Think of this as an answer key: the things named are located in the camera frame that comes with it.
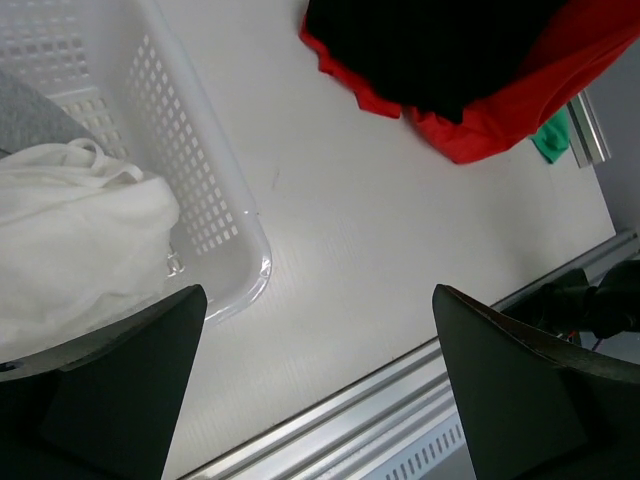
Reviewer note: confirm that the white tank top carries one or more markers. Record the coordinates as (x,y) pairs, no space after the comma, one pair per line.
(85,238)

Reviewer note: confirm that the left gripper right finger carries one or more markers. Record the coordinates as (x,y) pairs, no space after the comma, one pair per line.
(533,406)

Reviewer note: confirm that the grey tank top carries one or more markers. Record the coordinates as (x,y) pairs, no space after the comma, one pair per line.
(28,118)

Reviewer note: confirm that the black tank top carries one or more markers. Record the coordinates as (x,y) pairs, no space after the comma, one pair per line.
(435,56)

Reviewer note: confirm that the green tank top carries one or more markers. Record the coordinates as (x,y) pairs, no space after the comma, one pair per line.
(552,139)

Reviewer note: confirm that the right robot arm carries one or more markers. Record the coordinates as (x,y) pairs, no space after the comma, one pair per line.
(570,304)

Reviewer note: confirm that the red tank top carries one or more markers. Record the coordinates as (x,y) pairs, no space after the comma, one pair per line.
(580,42)

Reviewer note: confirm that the aluminium frame right posts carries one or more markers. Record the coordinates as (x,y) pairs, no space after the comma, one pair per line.
(586,136)

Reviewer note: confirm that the white slotted cable duct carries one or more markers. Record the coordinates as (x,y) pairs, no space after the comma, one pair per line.
(422,455)

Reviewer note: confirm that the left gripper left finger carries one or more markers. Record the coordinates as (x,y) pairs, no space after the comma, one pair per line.
(105,405)

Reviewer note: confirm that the white plastic basket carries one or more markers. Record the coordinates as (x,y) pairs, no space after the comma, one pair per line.
(118,69)

